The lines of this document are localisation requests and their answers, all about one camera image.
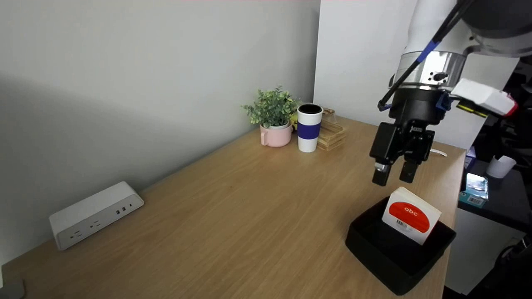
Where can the green plant in pink pot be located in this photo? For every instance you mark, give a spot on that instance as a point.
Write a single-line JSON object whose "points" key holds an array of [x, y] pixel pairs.
{"points": [[274, 108]]}

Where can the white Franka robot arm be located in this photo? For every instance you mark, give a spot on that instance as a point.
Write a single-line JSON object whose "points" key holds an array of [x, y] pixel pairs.
{"points": [[432, 21]]}

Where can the white power strip box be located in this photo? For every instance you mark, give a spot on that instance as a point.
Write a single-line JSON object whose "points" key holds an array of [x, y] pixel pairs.
{"points": [[93, 212]]}

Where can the small reflective blue device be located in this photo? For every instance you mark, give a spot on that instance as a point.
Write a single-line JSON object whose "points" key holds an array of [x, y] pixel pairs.
{"points": [[475, 184]]}

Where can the white round cup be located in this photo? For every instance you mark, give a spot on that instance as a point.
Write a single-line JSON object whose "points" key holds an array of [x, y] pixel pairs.
{"points": [[500, 166]]}

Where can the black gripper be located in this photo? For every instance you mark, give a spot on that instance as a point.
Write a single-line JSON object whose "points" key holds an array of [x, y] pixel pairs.
{"points": [[415, 108]]}

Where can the white cup with blue band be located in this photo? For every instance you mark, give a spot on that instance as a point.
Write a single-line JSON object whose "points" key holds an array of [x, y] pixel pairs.
{"points": [[309, 129]]}

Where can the black side table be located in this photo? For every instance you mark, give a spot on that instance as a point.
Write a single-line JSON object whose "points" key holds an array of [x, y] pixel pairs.
{"points": [[503, 199]]}

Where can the white and orange wrist camera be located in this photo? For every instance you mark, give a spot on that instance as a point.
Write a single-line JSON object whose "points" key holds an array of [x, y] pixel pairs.
{"points": [[478, 94]]}

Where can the small white red board book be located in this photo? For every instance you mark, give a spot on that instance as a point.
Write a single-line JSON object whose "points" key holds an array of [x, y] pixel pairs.
{"points": [[412, 216]]}

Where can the light wooden slat crate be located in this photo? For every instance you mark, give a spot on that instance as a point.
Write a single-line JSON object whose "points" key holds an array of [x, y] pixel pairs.
{"points": [[332, 134]]}

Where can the black square storage box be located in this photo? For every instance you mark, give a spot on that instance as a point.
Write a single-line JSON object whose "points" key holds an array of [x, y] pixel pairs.
{"points": [[387, 259]]}

